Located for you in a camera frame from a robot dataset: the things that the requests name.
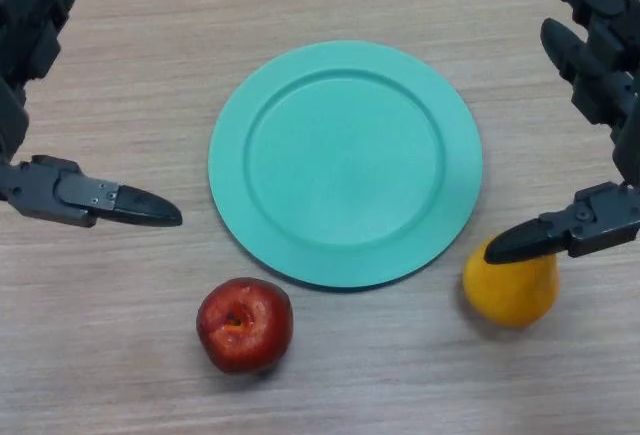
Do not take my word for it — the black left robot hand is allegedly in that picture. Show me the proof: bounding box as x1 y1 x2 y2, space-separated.
0 0 184 229

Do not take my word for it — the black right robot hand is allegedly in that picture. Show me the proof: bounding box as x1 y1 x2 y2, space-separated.
484 0 640 265

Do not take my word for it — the red apple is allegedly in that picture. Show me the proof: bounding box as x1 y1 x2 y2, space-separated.
195 277 295 375

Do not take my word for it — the green round plate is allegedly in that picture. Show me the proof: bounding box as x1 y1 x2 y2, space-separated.
207 40 485 292

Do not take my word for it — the yellow pear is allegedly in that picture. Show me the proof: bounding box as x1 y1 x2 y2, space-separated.
461 235 560 329

